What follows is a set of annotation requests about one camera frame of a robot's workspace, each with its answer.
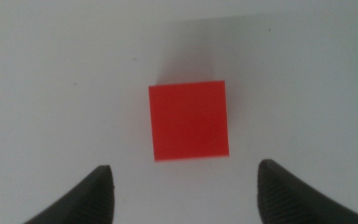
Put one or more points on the red cube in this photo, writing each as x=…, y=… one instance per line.
x=189, y=121

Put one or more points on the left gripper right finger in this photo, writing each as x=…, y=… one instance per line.
x=287, y=199

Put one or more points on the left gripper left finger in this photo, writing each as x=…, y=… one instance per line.
x=89, y=202

